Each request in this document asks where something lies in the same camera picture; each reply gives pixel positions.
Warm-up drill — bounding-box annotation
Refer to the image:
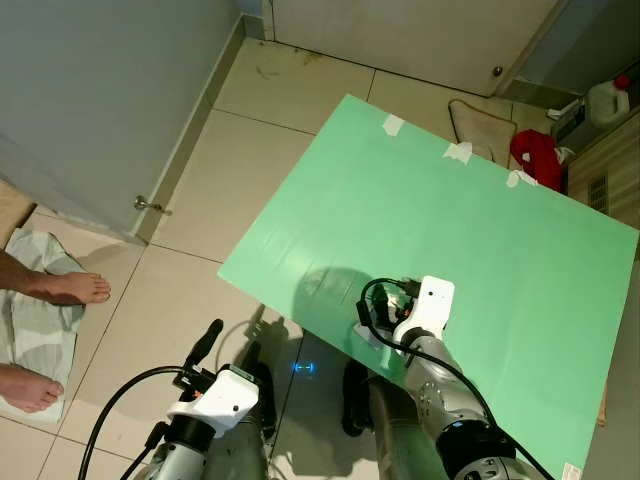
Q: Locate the green corrugated plastic sheet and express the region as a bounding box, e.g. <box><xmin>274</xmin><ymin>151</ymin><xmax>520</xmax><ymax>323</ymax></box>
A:
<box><xmin>217</xmin><ymin>95</ymin><xmax>640</xmax><ymax>480</ymax></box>

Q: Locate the person's bare left leg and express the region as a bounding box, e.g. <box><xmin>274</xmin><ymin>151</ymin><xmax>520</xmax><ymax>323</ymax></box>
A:
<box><xmin>0</xmin><ymin>250</ymin><xmax>112</xmax><ymax>307</ymax></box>

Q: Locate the person's bare leg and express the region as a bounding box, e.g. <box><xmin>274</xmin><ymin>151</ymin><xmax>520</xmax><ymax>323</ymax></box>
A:
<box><xmin>0</xmin><ymin>250</ymin><xmax>112</xmax><ymax>307</ymax></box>
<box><xmin>0</xmin><ymin>363</ymin><xmax>66</xmax><ymax>415</ymax></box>

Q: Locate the person's bare right leg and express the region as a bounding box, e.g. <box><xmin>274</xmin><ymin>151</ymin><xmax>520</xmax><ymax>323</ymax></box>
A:
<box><xmin>0</xmin><ymin>363</ymin><xmax>66</xmax><ymax>415</ymax></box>

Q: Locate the red cloth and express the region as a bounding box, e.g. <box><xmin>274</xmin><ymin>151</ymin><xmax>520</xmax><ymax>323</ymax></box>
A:
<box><xmin>509</xmin><ymin>129</ymin><xmax>567</xmax><ymax>193</ymax></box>

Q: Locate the tan cardboard piece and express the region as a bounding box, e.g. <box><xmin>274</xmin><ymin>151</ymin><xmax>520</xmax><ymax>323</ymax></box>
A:
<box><xmin>0</xmin><ymin>180</ymin><xmax>37</xmax><ymax>251</ymax></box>

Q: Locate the wooden cabinet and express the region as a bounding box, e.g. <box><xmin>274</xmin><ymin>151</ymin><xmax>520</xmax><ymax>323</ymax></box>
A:
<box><xmin>563</xmin><ymin>112</ymin><xmax>640</xmax><ymax>233</ymax></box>

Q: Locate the grey door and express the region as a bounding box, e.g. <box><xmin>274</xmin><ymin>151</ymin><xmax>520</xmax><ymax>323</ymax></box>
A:
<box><xmin>0</xmin><ymin>0</ymin><xmax>243</xmax><ymax>243</ymax></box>

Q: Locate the beige door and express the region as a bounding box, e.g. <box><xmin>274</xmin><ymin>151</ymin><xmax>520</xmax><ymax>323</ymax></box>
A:
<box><xmin>268</xmin><ymin>0</ymin><xmax>563</xmax><ymax>98</ymax></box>

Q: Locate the white jug with red cap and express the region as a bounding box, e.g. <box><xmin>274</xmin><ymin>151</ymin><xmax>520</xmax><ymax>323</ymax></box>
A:
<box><xmin>584</xmin><ymin>73</ymin><xmax>634</xmax><ymax>127</ymax></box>

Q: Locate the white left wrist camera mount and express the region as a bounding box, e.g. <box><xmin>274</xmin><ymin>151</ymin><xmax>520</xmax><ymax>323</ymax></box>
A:
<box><xmin>167</xmin><ymin>367</ymin><xmax>260</xmax><ymax>439</ymax></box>

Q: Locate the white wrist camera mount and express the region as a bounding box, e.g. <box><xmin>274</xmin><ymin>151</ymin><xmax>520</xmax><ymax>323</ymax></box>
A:
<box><xmin>393</xmin><ymin>276</ymin><xmax>457</xmax><ymax>347</ymax></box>
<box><xmin>167</xmin><ymin>367</ymin><xmax>260</xmax><ymax>439</ymax></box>

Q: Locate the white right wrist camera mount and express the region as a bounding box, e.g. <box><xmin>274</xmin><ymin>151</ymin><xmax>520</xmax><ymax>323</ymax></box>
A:
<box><xmin>393</xmin><ymin>276</ymin><xmax>457</xmax><ymax>347</ymax></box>

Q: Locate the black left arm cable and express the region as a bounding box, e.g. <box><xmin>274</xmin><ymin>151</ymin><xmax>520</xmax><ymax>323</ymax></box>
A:
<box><xmin>78</xmin><ymin>365</ymin><xmax>193</xmax><ymax>480</ymax></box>

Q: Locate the metal door lever handle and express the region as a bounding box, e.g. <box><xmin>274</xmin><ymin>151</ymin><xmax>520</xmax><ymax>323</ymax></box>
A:
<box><xmin>133</xmin><ymin>195</ymin><xmax>173</xmax><ymax>217</ymax></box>

